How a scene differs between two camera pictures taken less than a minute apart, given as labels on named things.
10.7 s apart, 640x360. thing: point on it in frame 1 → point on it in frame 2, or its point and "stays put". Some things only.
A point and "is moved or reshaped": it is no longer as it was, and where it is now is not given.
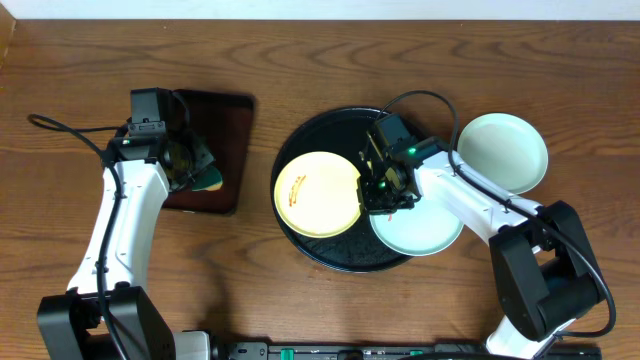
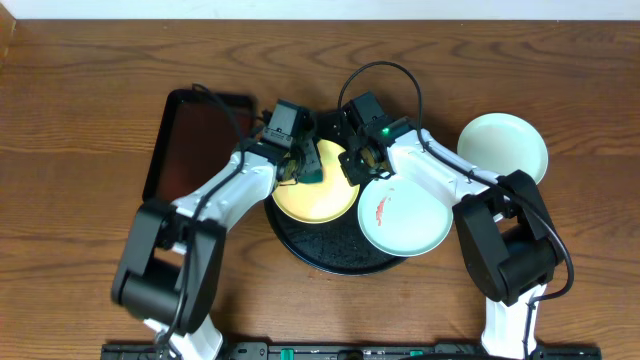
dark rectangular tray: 222,121 stays put
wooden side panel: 7,26 stays put
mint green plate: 507,148 stays put
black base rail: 387,351 stays put
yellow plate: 316,195 is moved or reshaped
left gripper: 198,163 → 307,163
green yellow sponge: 209,179 → 313,178
